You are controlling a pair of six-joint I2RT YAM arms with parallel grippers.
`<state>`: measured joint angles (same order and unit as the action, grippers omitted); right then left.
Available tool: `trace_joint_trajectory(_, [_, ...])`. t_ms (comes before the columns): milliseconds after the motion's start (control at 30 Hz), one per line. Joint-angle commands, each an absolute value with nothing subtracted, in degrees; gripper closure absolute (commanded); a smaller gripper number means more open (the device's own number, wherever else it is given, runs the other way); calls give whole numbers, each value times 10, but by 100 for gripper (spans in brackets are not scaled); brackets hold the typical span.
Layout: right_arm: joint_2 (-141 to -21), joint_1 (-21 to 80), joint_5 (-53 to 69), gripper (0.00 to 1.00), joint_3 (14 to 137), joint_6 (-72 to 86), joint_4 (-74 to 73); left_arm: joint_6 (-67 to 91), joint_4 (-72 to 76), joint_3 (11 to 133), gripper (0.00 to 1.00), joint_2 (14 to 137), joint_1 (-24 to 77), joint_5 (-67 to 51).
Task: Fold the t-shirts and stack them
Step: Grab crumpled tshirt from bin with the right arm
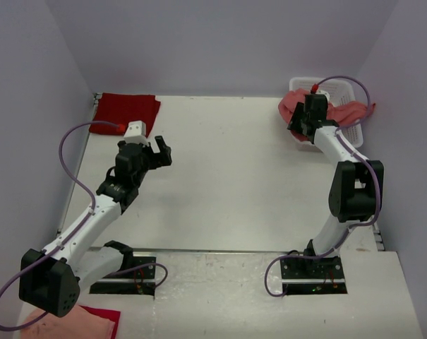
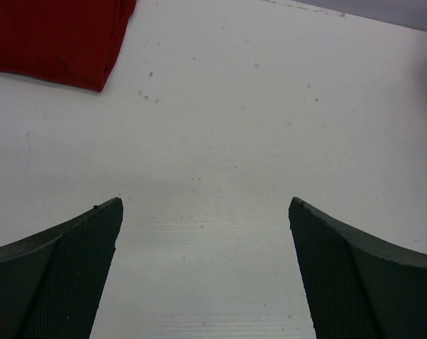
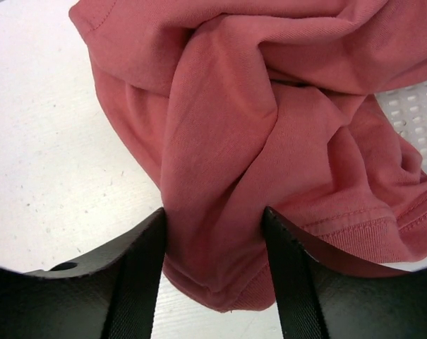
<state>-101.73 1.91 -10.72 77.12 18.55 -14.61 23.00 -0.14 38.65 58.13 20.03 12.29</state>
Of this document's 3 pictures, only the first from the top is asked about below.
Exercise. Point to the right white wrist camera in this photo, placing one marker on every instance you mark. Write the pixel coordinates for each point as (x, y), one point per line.
(323, 92)

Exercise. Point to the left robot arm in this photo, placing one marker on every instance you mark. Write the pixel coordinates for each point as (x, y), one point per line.
(53, 278)

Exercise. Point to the folded light pink shirt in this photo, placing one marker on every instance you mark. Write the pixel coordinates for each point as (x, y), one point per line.
(78, 323)

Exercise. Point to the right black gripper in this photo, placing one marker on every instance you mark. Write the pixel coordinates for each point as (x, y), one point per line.
(295, 123)

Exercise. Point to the folded dark red shirt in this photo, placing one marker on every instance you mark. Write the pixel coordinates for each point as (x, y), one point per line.
(123, 109)

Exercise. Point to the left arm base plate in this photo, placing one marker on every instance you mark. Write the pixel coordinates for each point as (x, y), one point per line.
(138, 282)

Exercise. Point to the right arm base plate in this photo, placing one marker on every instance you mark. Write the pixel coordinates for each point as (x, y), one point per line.
(308, 277)

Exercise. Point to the folded red shirt front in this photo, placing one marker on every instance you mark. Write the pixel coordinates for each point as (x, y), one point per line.
(112, 315)

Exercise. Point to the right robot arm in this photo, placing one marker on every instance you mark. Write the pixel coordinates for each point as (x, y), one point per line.
(355, 196)

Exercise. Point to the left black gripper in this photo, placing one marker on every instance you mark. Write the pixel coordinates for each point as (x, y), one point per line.
(160, 159)

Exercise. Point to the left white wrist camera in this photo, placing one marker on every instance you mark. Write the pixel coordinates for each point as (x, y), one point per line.
(135, 129)

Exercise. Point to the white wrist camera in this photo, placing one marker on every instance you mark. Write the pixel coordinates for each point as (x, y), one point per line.
(135, 129)
(323, 92)

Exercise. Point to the salmon pink t shirt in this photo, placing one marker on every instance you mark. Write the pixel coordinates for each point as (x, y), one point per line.
(345, 114)

